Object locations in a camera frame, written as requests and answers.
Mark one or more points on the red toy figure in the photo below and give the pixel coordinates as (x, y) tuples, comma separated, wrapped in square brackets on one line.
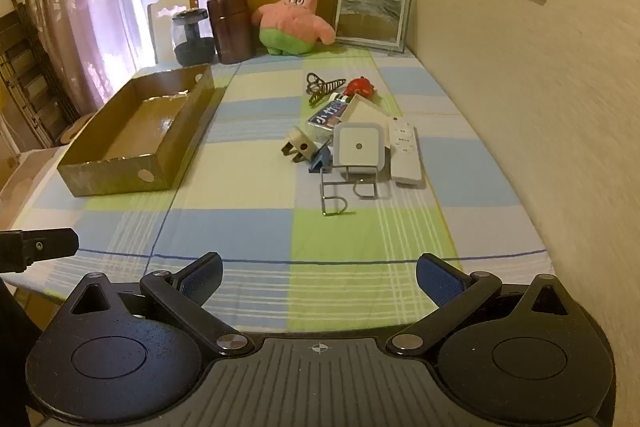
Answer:
[(361, 87)]

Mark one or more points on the brown metal canister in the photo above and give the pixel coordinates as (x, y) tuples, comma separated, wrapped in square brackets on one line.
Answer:
[(230, 32)]

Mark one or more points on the blue binder clip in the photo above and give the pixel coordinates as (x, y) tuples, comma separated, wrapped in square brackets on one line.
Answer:
[(322, 159)]

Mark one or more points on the grey picture frame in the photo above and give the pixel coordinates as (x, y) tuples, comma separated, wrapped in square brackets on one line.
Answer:
[(370, 17)]

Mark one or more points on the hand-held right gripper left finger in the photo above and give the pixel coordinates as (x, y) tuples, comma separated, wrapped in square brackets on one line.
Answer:
[(202, 281)]

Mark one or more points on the brown cardboard box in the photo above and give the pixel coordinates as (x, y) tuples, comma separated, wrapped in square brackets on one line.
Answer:
[(130, 132)]

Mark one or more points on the white plug adapter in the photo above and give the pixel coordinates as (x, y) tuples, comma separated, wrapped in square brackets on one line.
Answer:
[(300, 139)]

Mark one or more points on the white square night light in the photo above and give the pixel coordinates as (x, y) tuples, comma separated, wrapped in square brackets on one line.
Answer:
[(357, 147)]

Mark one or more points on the white wooden chair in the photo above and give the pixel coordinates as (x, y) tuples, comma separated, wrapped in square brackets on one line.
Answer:
[(160, 27)]

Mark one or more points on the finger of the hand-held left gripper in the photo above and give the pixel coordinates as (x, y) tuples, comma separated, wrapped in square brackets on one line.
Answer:
[(45, 244)]

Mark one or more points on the white remote control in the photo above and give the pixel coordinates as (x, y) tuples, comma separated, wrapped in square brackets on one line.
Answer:
[(404, 152)]

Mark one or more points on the blue dental floss box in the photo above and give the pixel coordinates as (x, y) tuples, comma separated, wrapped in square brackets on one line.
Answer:
[(330, 114)]

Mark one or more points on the white square tray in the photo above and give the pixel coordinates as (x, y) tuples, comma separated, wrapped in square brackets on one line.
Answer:
[(365, 109)]

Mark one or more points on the pink starfish plush toy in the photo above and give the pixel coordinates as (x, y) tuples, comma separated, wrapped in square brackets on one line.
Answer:
[(295, 17)]

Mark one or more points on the dark glass jar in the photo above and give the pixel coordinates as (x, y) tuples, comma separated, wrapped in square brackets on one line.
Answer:
[(192, 49)]

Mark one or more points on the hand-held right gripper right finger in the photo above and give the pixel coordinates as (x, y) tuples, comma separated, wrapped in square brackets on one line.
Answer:
[(440, 281)]

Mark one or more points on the dark folding rack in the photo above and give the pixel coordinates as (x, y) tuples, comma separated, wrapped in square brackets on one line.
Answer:
[(30, 72)]

